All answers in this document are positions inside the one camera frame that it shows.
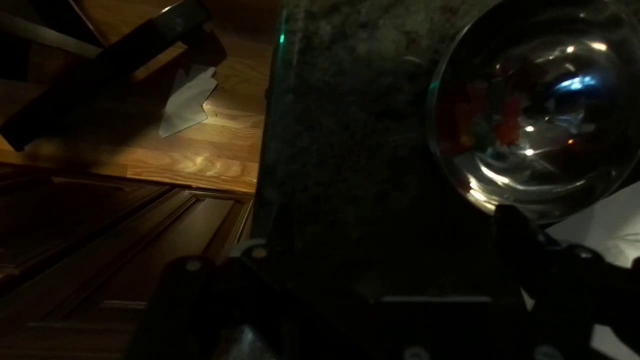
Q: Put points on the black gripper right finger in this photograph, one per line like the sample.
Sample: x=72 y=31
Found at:
x=546 y=272

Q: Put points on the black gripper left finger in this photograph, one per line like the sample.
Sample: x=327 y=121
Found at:
x=266 y=281

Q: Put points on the crumpled white paper scrap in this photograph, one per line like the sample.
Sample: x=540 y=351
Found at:
x=190 y=100

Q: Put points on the metal bowl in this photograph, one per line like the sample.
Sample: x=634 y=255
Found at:
x=532 y=80

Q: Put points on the white paper sheet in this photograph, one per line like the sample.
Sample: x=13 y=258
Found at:
x=606 y=227

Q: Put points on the wooden lower cabinets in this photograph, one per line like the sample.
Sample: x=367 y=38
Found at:
x=100 y=266

